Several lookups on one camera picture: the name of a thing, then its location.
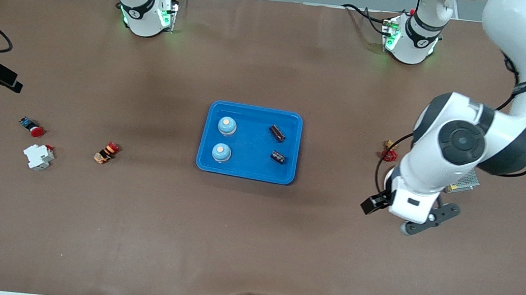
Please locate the red mushroom push button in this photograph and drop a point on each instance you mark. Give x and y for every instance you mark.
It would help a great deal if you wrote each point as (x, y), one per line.
(36, 131)

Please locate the short dark electrolytic capacitor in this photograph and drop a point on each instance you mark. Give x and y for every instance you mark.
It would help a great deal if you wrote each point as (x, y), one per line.
(278, 157)

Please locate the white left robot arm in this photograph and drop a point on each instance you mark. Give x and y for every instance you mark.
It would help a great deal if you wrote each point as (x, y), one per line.
(519, 28)

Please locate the metal mesh power supply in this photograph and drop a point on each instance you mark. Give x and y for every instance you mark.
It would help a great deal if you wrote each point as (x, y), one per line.
(464, 183)

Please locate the white circuit breaker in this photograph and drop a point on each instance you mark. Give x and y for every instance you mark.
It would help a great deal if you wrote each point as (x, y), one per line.
(38, 157)

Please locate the long brown electrolytic capacitor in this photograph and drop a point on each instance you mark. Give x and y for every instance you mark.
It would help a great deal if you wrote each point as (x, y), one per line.
(277, 133)

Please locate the blue bell with plain top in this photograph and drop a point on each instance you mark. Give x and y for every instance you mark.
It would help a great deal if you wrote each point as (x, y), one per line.
(221, 153)

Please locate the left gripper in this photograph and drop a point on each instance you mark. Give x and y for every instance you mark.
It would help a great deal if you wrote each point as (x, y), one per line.
(374, 204)

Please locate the blue bell with dotted top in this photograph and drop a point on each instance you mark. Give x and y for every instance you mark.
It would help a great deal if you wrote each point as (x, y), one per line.
(226, 127)

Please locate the red orange emergency stop switch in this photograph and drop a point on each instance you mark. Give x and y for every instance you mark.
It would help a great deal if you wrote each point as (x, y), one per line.
(106, 153)

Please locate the blue plastic tray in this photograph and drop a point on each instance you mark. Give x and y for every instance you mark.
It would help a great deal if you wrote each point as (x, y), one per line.
(251, 166)

